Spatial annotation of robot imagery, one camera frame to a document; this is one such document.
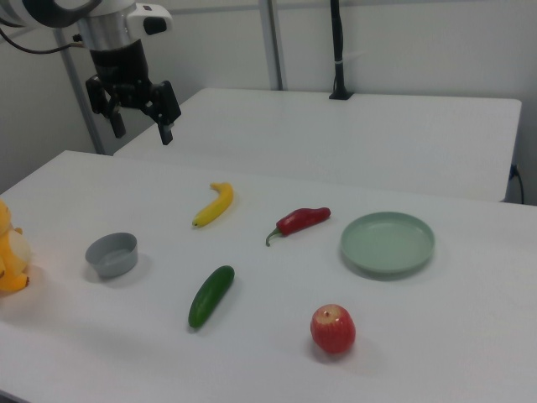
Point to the red chili pepper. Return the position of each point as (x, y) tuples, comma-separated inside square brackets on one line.
[(300, 220)]

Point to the red apple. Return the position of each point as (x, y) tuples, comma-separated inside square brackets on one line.
[(333, 329)]

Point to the grey metal frame post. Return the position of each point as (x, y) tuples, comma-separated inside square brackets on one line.
[(274, 46)]

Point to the green cucumber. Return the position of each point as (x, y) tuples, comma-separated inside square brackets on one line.
[(210, 296)]

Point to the orange plush toy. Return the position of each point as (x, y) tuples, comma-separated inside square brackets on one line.
[(12, 252)]

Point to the grey bowl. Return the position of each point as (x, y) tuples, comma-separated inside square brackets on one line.
[(119, 262)]

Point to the black pole with base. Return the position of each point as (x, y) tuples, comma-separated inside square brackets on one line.
[(337, 46)]

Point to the yellow banana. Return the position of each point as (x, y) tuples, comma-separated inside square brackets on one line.
[(218, 203)]

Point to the light green plate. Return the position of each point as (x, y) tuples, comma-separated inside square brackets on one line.
[(386, 245)]

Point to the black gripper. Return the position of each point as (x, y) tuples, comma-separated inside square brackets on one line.
[(121, 71)]

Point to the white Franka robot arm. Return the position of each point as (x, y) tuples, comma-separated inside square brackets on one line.
[(109, 25)]

